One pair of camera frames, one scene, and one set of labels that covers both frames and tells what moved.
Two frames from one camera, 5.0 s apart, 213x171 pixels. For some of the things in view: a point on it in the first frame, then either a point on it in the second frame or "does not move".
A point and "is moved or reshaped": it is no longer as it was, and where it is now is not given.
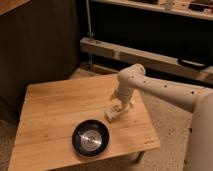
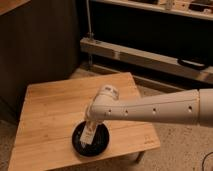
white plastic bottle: [117, 108] is moved or reshaped
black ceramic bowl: [90, 138] does not move
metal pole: [90, 33] does not move
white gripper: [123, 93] -> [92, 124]
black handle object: [198, 65] does not move
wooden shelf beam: [146, 59] does not move
